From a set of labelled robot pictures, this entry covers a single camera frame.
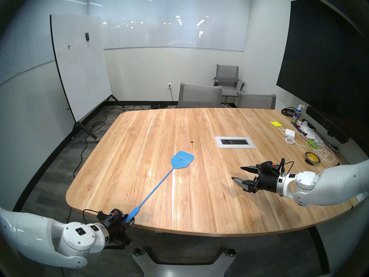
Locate mobile whiteboard on black stand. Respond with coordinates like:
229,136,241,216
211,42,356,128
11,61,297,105
50,14,126,143

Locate clear bag of markers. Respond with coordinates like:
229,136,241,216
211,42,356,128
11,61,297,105
295,120,323,143

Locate grey mesh office chair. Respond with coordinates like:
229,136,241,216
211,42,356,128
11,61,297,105
237,93,276,110
178,83,223,108

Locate large glass wall whiteboard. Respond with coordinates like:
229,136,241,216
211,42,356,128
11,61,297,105
88,0,251,52

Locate glass wall board with handwriting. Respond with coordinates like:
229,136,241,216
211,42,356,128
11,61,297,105
0,0,88,86

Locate whiteboard cleaner spray bottle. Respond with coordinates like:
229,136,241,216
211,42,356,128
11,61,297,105
291,104,305,124

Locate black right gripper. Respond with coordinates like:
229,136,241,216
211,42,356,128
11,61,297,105
231,163,281,193

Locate grey office chair with armrests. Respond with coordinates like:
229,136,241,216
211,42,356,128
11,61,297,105
213,64,245,106

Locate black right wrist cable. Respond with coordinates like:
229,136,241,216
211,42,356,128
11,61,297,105
278,157,294,176

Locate black video sound bar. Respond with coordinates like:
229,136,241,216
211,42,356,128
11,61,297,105
306,106,350,144

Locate silver table power outlet box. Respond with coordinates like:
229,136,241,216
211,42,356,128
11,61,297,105
215,136,256,149

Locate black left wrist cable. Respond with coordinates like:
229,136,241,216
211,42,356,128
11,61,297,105
83,209,108,222

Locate green handled scissors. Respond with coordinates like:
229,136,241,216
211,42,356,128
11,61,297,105
298,134,319,149

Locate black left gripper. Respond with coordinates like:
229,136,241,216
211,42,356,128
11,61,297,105
102,212,135,247

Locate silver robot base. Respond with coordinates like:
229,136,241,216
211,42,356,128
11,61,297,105
132,246,237,277

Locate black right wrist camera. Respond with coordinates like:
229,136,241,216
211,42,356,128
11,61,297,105
260,160,279,172

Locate large black wall screen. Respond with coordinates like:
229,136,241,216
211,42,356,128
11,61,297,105
276,0,369,158

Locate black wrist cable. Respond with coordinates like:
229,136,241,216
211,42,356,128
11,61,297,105
278,157,294,176
83,209,108,222

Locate blue plastic fly swatter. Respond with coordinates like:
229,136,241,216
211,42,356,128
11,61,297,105
121,151,195,224

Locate white charging cable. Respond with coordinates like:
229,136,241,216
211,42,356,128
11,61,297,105
278,128,336,163

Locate black and yellow tape roll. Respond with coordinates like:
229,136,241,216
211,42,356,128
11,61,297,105
303,152,321,166

